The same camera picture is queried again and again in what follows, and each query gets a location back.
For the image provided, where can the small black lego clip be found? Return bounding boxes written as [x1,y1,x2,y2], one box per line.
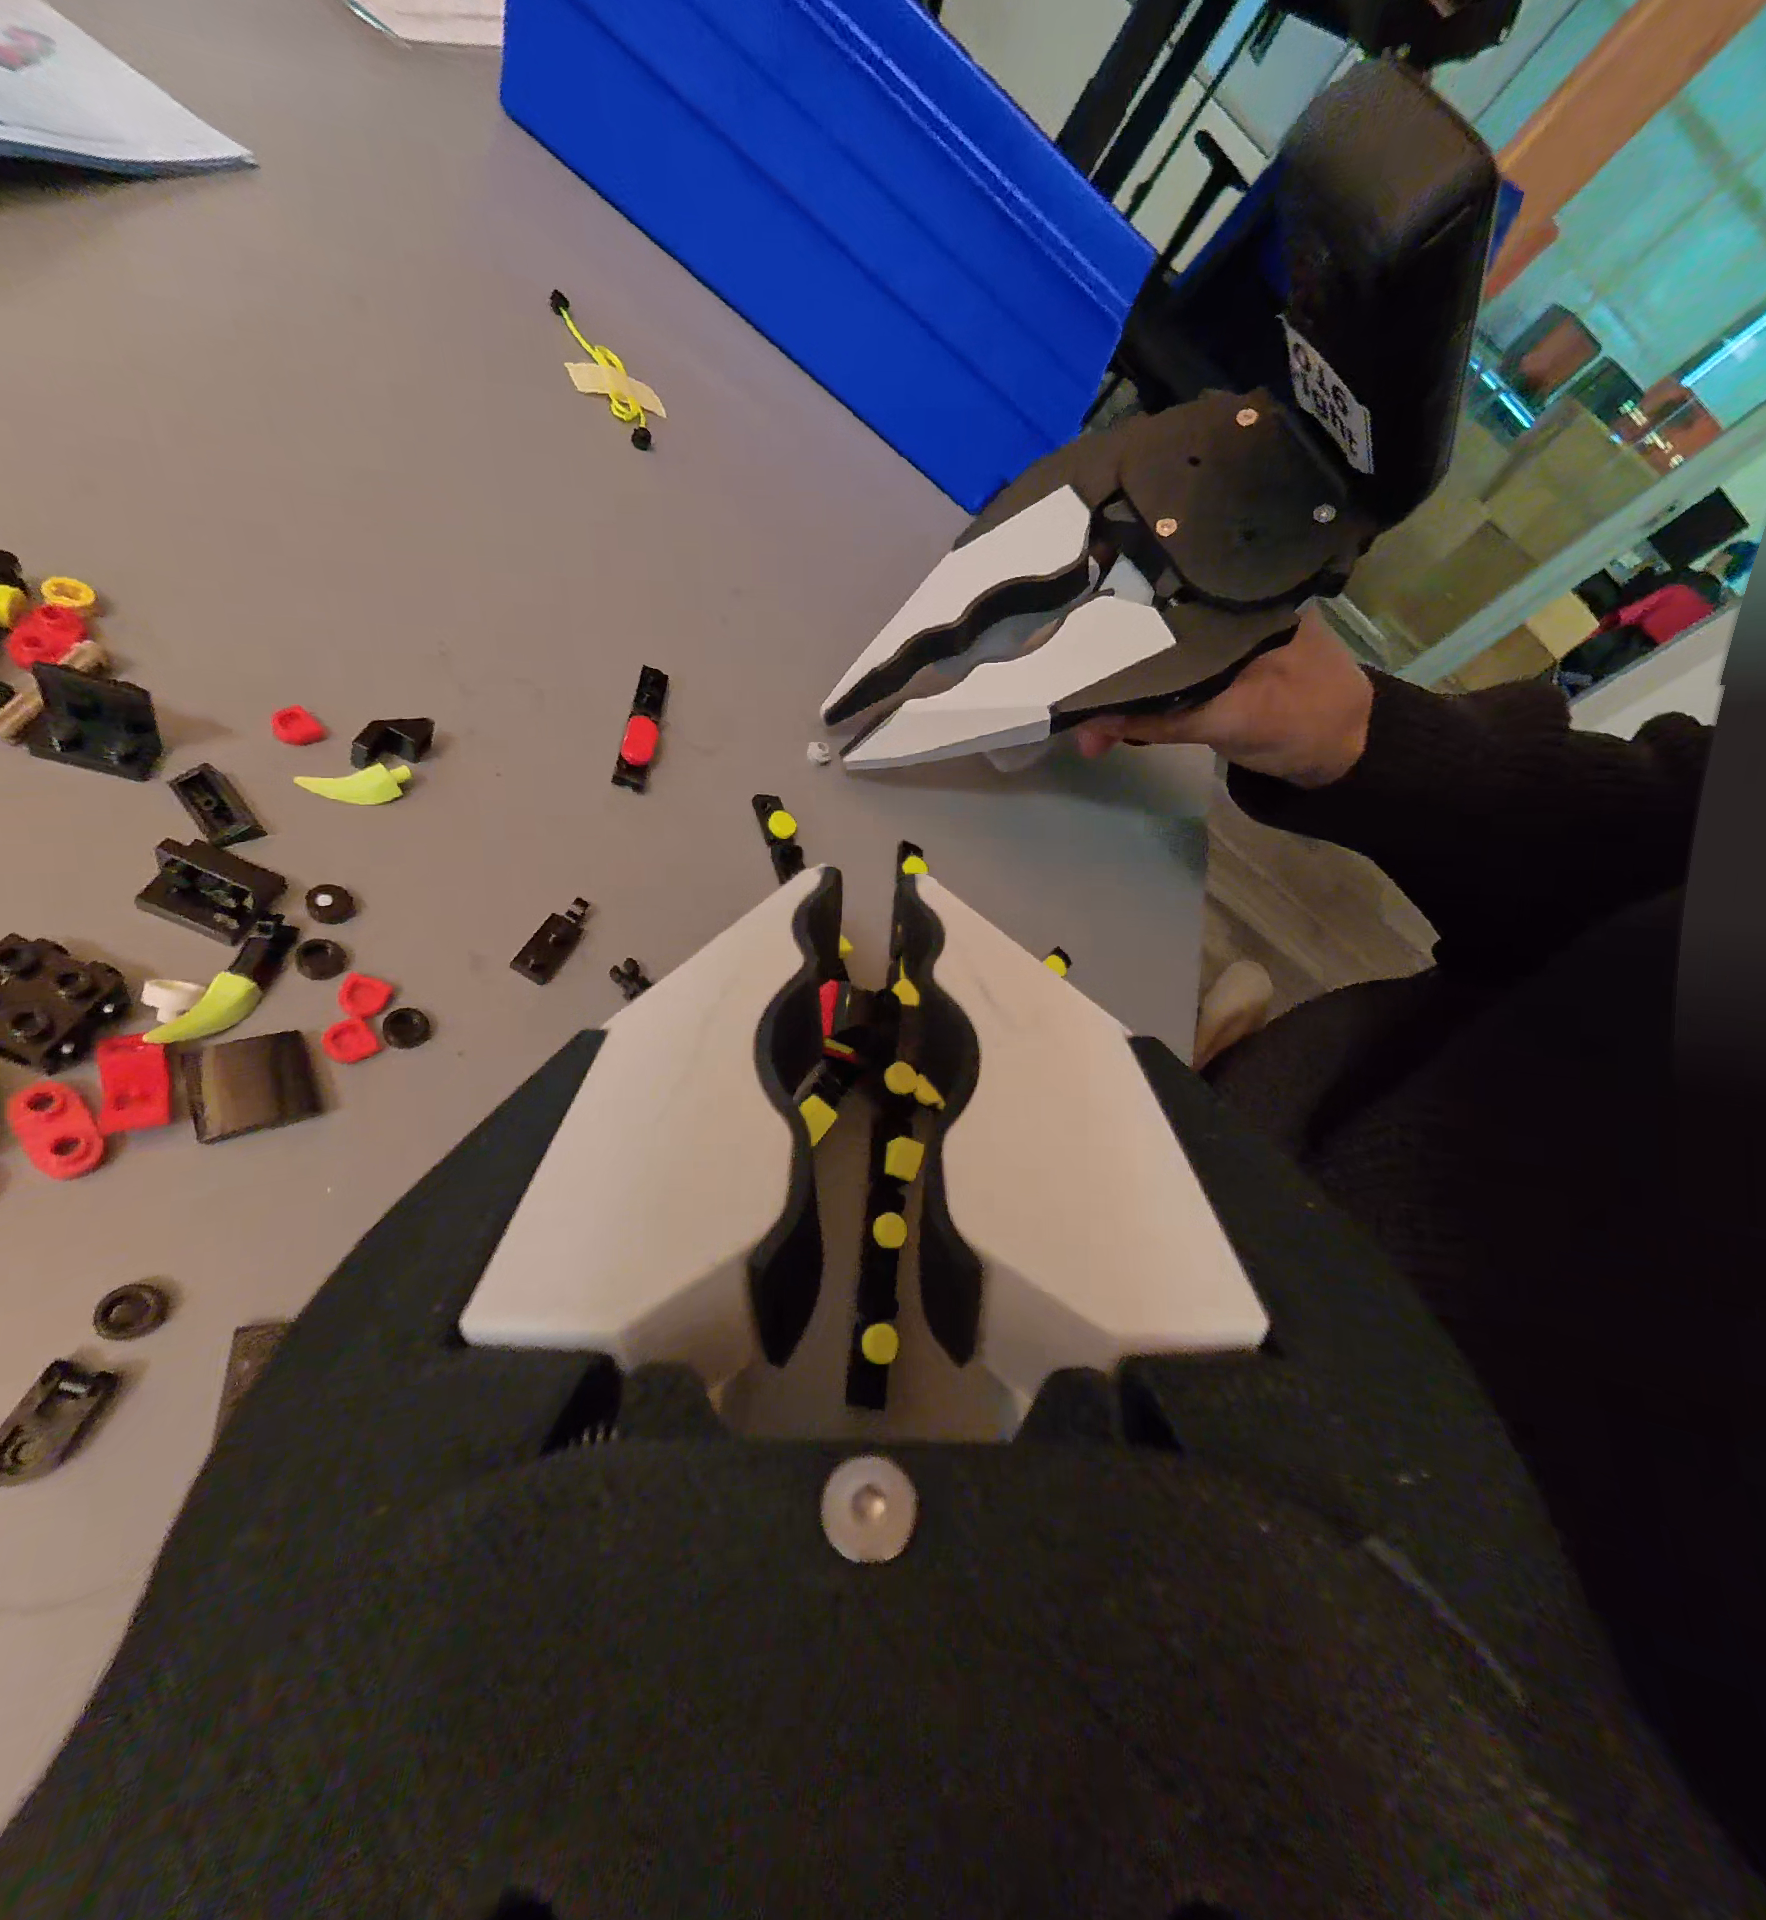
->
[510,896,594,986]

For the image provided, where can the lego instruction booklet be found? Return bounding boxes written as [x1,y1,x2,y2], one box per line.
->
[0,0,258,182]

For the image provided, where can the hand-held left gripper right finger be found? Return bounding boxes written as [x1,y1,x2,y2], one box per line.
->
[889,870,1271,1439]

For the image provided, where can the black metal frame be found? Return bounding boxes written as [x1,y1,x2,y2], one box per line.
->
[1056,0,1281,197]

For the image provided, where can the yellow-green string with tape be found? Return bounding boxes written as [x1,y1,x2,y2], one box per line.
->
[547,289,667,452]

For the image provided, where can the person's right hand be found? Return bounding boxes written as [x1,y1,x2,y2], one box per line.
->
[1078,618,1380,789]

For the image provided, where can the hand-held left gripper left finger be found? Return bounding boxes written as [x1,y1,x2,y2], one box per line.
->
[457,865,847,1422]

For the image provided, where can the scattered pile of lego pieces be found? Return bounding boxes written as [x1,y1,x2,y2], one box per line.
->
[0,547,442,1494]

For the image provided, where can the black yellow-studded lego assembly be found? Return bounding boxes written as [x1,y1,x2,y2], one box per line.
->
[750,792,1077,1412]

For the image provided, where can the cardboard box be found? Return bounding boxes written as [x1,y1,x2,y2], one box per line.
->
[1385,397,1673,692]

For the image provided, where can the blue plastic box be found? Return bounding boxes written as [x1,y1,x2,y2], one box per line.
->
[500,0,1162,515]

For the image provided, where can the person's right forearm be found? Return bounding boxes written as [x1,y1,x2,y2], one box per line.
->
[1225,668,1717,965]

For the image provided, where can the black lego bar red stud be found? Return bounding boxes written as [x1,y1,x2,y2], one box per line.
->
[611,664,671,793]

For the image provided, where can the clear plastic bag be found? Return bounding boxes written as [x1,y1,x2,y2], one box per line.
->
[350,0,507,46]

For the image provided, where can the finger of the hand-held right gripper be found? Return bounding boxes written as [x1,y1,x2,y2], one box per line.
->
[839,597,1179,777]
[818,479,1125,729]

